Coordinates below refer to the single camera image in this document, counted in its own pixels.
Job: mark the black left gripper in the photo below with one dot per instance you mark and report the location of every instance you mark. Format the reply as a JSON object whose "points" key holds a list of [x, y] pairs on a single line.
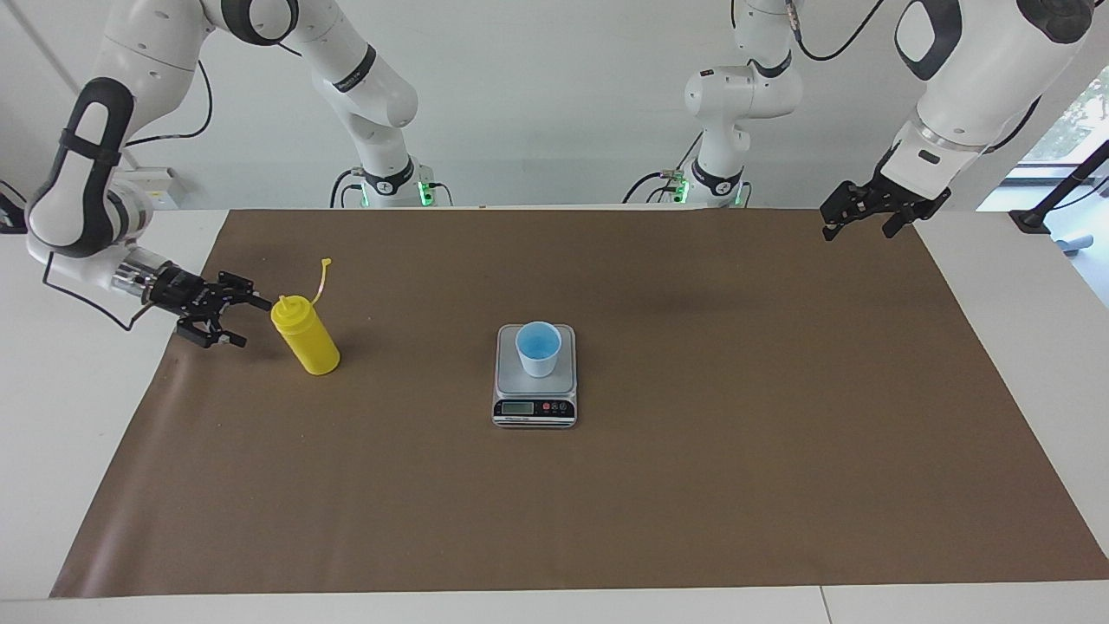
{"points": [[905, 197]]}

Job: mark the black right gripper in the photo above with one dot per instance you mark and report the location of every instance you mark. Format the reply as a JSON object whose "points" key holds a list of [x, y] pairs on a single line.
{"points": [[186, 295]]}

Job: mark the yellow squeeze bottle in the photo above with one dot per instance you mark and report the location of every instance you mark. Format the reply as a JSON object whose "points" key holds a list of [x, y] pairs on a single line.
{"points": [[308, 342]]}

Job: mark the light blue cup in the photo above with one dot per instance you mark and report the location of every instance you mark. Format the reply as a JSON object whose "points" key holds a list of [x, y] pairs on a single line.
{"points": [[539, 360]]}

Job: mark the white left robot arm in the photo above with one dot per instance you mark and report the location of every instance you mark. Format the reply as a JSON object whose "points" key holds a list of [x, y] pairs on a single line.
{"points": [[979, 78]]}

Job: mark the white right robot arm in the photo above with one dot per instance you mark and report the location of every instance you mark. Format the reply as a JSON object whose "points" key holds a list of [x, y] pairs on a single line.
{"points": [[139, 43]]}

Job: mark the silver digital kitchen scale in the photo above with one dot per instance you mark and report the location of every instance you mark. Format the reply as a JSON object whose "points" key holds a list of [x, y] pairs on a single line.
{"points": [[535, 409]]}

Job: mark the black angled stand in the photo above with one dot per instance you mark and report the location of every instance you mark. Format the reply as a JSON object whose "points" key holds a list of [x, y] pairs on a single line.
{"points": [[1031, 218]]}

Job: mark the light blue cylinder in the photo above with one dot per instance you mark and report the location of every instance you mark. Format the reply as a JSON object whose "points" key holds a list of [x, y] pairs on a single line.
{"points": [[1074, 243]]}

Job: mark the window with green foliage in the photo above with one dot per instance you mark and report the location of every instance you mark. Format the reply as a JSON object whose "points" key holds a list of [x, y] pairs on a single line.
{"points": [[1087, 113]]}

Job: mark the black stand foot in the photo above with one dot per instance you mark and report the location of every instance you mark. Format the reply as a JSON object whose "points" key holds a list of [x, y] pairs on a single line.
{"points": [[13, 224]]}

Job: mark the brown paper mat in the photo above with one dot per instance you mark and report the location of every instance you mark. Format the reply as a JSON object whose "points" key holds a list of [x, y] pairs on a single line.
{"points": [[693, 503]]}

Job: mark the white wall socket box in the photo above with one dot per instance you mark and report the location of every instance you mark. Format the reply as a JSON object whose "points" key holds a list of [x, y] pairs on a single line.
{"points": [[165, 186]]}

